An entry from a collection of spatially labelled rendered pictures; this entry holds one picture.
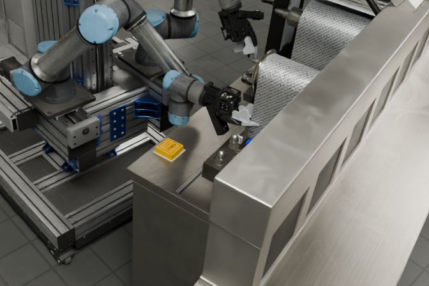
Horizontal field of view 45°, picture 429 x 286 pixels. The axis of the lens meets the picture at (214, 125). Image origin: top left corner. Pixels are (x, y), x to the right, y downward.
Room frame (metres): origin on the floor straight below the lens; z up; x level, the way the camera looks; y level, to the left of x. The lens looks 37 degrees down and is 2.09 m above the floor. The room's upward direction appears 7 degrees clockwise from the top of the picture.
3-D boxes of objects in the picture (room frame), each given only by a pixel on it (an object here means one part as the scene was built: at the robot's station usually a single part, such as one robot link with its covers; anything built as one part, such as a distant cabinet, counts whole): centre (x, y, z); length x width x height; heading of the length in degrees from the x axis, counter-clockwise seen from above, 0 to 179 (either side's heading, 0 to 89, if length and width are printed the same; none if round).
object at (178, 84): (1.49, 0.13, 1.11); 0.11 x 0.08 x 0.09; 62
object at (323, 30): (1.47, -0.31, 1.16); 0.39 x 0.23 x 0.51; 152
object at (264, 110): (1.30, -0.22, 1.11); 0.23 x 0.01 x 0.18; 62
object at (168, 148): (1.38, 0.14, 0.91); 0.07 x 0.07 x 0.02; 62
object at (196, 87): (1.45, 0.06, 1.11); 0.08 x 0.05 x 0.08; 152
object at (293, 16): (1.64, -0.24, 1.33); 0.06 x 0.06 x 0.06; 62
